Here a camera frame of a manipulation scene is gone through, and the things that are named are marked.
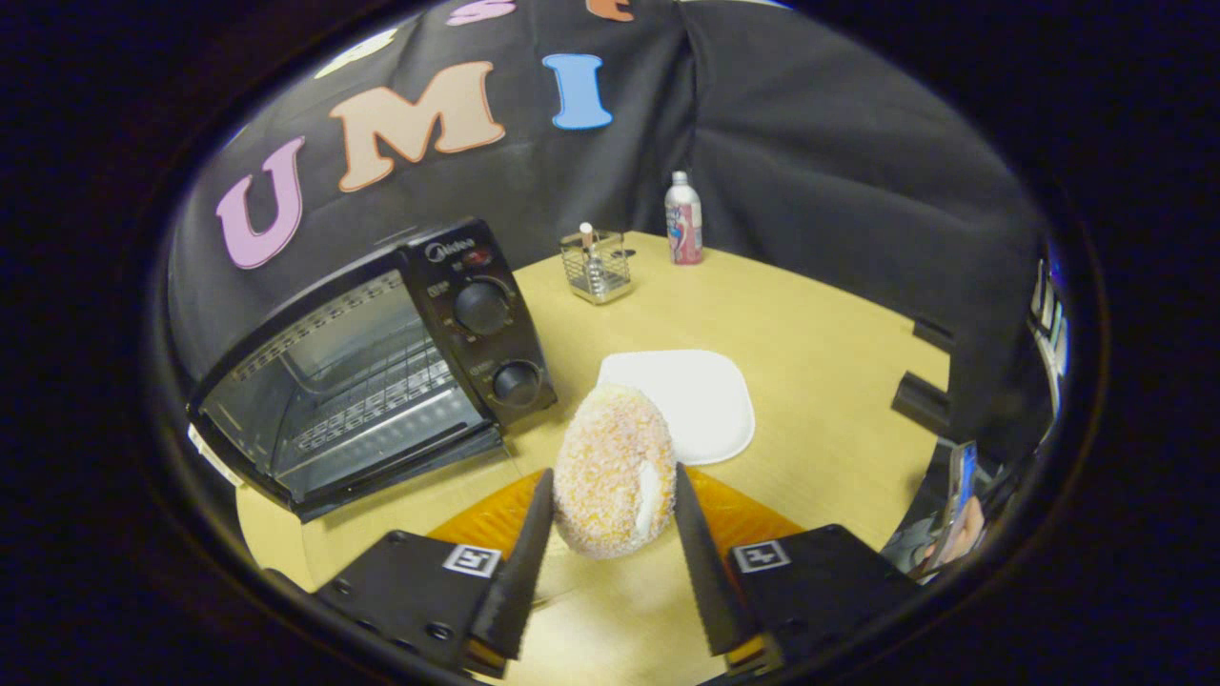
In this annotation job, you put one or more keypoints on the sugared round bread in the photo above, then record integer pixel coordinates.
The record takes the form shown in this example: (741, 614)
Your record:
(610, 467)

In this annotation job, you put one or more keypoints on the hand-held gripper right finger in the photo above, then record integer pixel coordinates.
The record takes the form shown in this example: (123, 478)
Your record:
(710, 581)

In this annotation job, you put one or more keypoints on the white-tipped stick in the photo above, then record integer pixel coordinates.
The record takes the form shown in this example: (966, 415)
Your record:
(586, 233)

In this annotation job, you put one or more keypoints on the black backdrop cloth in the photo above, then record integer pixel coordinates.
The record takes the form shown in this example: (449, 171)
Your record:
(810, 152)

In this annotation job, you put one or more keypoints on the smartphone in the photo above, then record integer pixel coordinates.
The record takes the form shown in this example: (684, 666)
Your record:
(958, 486)

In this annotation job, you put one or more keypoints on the black toaster oven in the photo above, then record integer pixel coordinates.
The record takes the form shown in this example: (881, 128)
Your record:
(477, 310)

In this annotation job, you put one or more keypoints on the white square plate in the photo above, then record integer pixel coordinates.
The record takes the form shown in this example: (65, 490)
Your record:
(701, 395)

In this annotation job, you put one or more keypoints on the pink white bottle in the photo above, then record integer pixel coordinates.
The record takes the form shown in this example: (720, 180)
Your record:
(683, 224)

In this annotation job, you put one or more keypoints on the black table clamp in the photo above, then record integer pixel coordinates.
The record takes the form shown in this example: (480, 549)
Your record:
(934, 335)
(920, 402)

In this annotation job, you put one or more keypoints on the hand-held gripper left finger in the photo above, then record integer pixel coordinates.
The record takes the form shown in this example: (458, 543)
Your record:
(519, 581)

